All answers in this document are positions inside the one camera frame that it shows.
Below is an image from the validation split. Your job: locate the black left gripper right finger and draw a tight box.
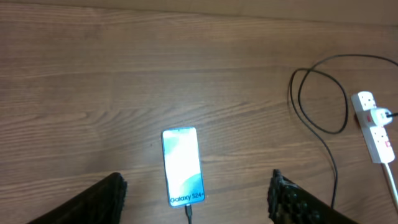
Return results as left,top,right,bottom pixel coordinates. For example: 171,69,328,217
267,169,357,224

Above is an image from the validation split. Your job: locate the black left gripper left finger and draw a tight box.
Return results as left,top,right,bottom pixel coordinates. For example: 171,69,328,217
30,172,127,224

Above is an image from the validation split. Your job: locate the blue Galaxy smartphone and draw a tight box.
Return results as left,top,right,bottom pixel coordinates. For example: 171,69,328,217
161,127,206,208

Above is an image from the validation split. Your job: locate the white charger plug adapter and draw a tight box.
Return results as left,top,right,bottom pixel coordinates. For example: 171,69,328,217
370,108,392,127

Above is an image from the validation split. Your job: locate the white power strip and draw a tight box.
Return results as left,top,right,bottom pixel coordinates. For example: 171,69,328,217
351,91,395,164

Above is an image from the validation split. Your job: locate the brown cardboard box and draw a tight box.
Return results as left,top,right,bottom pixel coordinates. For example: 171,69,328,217
1,0,397,26

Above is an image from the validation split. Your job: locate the white power strip cord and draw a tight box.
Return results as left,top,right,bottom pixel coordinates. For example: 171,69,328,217
381,162,398,212

